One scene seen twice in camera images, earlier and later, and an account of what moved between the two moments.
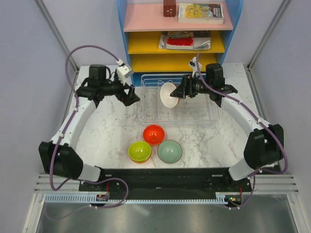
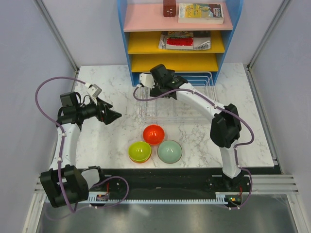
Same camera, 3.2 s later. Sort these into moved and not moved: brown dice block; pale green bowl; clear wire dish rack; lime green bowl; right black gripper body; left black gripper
Moved: left black gripper; right black gripper body
Not moved: pale green bowl; clear wire dish rack; brown dice block; lime green bowl
